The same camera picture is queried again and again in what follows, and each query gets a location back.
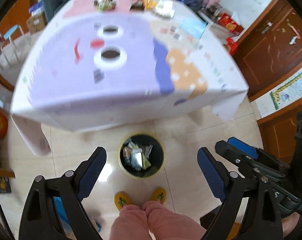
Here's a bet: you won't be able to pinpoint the light blue face mask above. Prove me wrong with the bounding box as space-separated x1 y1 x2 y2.
180 18 207 40

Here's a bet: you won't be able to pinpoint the red snack bag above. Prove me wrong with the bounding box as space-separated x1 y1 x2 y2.
130 0 145 11

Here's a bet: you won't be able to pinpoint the white paper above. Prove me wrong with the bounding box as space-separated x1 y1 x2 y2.
154 0 175 19

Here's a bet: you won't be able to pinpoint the grey box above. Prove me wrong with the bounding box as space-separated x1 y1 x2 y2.
131 148 143 171

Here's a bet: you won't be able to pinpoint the green yellow snack bag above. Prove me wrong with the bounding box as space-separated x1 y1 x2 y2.
142 154 151 170

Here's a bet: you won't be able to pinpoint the green white red wrapper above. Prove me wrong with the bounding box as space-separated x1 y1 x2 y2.
97 1 117 11

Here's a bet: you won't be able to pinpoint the round yellow-rimmed trash bin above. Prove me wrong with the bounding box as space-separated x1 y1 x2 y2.
118 132 165 179

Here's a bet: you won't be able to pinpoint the person right hand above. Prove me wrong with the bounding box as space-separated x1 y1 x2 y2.
282 212 300 237

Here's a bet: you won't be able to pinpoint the pink trousers legs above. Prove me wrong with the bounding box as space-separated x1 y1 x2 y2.
110 201 206 239

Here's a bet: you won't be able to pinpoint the cartoon printed tablecloth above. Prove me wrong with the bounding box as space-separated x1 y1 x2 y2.
10 0 249 156

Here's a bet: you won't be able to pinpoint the brown wooden door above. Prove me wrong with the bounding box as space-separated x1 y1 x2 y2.
233 0 302 96

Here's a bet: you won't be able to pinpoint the red gift box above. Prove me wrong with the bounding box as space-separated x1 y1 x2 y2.
218 13 244 36

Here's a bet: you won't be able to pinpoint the cardboard box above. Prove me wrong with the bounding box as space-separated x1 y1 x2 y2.
26 12 47 35

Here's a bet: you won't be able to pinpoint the blue round stool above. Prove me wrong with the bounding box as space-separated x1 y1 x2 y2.
2 24 25 63

